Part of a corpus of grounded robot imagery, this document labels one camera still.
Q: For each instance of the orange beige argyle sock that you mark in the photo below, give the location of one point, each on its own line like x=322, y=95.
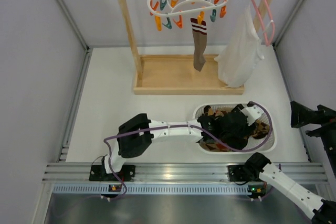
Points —
x=213, y=147

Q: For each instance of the white plastic bag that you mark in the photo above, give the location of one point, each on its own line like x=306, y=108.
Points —
x=240, y=57

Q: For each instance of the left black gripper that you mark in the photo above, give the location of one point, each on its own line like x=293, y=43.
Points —
x=237, y=132

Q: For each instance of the aluminium mounting rail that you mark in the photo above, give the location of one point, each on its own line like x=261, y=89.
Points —
x=148, y=179

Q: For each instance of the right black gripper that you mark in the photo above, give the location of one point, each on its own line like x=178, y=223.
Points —
x=319, y=114

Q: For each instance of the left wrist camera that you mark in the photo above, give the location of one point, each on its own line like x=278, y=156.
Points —
x=252, y=113

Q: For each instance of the pink plastic hanger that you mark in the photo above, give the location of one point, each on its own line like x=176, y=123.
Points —
x=268, y=30

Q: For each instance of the brown tan argyle sock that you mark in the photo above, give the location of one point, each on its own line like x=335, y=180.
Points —
x=213, y=113

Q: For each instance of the brown yellow argyle sock in basket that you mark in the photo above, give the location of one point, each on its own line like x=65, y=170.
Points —
x=261, y=130

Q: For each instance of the white plastic basket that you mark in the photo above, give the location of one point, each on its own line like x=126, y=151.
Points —
x=262, y=145

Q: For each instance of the white round clip hanger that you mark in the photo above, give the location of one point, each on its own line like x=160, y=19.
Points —
x=166, y=13

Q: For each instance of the wooden clothes rack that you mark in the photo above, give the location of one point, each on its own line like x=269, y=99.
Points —
x=174, y=73

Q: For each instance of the striped cuff brown sock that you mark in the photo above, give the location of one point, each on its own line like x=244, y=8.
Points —
x=199, y=32

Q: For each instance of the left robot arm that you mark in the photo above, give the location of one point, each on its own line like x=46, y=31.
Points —
x=137, y=134

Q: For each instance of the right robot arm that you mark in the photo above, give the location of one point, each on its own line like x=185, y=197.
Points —
x=259, y=167

